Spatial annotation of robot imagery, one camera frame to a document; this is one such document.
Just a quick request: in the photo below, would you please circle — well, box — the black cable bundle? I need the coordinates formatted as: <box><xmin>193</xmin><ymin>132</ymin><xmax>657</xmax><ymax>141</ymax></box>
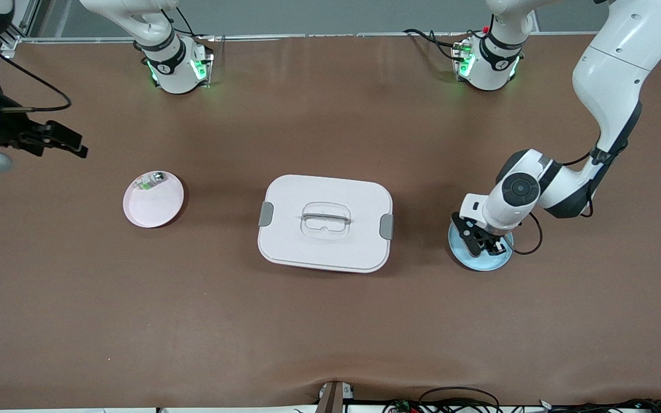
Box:
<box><xmin>537</xmin><ymin>397</ymin><xmax>661</xmax><ymax>413</ymax></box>

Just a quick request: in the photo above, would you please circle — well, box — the green clear switch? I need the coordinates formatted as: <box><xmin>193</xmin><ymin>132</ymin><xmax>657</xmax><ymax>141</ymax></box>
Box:
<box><xmin>131</xmin><ymin>171</ymin><xmax>169</xmax><ymax>192</ymax></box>

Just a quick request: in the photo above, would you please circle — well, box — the black right arm base cable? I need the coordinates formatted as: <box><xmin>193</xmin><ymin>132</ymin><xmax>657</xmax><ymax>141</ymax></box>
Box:
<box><xmin>155</xmin><ymin>6</ymin><xmax>216</xmax><ymax>46</ymax></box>

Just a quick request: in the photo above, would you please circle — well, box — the black left arm base cable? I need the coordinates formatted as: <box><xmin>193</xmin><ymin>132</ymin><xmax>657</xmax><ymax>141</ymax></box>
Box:
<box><xmin>403</xmin><ymin>28</ymin><xmax>472</xmax><ymax>61</ymax></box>

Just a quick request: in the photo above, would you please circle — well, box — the aluminium frame profile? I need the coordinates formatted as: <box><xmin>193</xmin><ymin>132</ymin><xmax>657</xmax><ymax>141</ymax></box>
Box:
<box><xmin>0</xmin><ymin>0</ymin><xmax>42</xmax><ymax>58</ymax></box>

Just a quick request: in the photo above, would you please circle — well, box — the metal bracket at table edge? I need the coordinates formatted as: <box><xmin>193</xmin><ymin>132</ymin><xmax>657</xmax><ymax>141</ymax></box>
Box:
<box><xmin>314</xmin><ymin>380</ymin><xmax>355</xmax><ymax>413</ymax></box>

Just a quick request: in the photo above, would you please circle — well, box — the coloured wire bundle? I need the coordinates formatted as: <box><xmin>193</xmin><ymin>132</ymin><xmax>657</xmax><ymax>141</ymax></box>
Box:
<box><xmin>382</xmin><ymin>398</ymin><xmax>423</xmax><ymax>413</ymax></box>

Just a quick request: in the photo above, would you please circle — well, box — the white lidded storage box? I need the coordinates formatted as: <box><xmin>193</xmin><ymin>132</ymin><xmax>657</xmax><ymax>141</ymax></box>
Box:
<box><xmin>257</xmin><ymin>174</ymin><xmax>394</xmax><ymax>274</ymax></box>

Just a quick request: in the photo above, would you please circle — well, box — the pink round plate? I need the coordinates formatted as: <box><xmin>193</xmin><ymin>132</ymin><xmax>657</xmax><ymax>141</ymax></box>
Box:
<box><xmin>123</xmin><ymin>170</ymin><xmax>185</xmax><ymax>229</ymax></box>

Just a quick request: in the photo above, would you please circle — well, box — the light blue round plate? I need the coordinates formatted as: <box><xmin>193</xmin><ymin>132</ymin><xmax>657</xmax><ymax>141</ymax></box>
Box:
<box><xmin>448</xmin><ymin>218</ymin><xmax>515</xmax><ymax>272</ymax></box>

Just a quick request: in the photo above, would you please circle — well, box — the black arm base cable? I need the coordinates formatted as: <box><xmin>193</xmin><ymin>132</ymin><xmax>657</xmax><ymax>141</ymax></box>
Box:
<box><xmin>155</xmin><ymin>6</ymin><xmax>216</xmax><ymax>46</ymax></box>
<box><xmin>403</xmin><ymin>28</ymin><xmax>472</xmax><ymax>61</ymax></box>

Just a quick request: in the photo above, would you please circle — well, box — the black looped cable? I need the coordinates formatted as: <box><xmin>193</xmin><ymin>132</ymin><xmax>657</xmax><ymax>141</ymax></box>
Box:
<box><xmin>418</xmin><ymin>387</ymin><xmax>501</xmax><ymax>413</ymax></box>

